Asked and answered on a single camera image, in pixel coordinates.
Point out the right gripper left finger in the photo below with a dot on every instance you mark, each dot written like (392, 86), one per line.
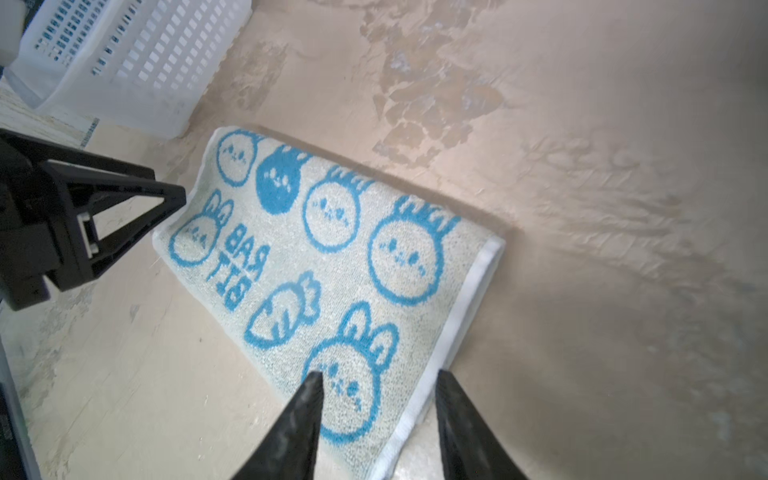
(289, 449)

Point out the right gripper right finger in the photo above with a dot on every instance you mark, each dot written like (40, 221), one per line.
(468, 447)

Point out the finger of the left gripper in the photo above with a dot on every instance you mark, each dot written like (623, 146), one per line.
(36, 150)
(79, 195)

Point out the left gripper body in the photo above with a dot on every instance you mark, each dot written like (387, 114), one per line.
(31, 197)

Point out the blue bunny towel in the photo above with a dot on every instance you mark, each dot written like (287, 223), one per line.
(311, 266)

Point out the white plastic basket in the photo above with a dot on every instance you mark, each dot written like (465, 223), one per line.
(141, 64)

